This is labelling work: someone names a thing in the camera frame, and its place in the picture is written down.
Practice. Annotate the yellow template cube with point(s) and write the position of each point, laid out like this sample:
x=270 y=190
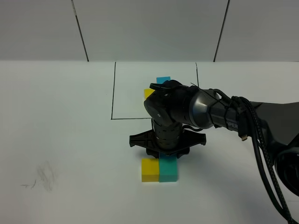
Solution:
x=147 y=93

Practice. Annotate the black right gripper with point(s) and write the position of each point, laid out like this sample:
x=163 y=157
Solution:
x=174 y=140

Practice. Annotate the blue template cube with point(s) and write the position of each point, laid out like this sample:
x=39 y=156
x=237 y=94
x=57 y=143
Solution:
x=161 y=80

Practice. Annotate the green cube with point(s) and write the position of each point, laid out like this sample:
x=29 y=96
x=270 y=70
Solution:
x=168 y=170

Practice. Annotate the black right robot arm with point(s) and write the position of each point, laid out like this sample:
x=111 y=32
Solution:
x=179 y=113

